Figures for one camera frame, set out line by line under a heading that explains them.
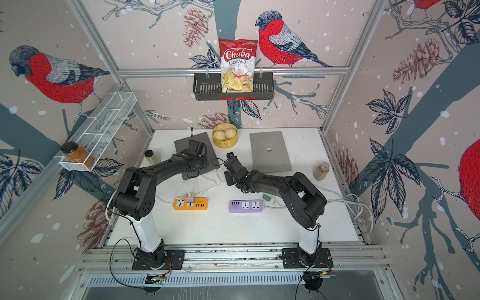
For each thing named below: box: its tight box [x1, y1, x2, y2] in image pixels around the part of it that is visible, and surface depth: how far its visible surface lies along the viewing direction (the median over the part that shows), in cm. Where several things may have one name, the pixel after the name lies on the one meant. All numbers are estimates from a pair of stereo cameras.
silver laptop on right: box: [250, 130, 292, 174], surface depth 112 cm
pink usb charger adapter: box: [185, 192, 195, 203], surface depth 86 cm
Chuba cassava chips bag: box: [218, 38, 259, 94], surface depth 87 cm
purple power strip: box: [228, 199, 264, 214], surface depth 87 cm
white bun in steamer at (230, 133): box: [225, 128, 237, 139], surface depth 114 cm
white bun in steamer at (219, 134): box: [213, 130, 226, 140], surface depth 113 cm
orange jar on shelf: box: [60, 141, 95, 169], surface depth 63 cm
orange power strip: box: [173, 197, 209, 211], surface depth 88 cm
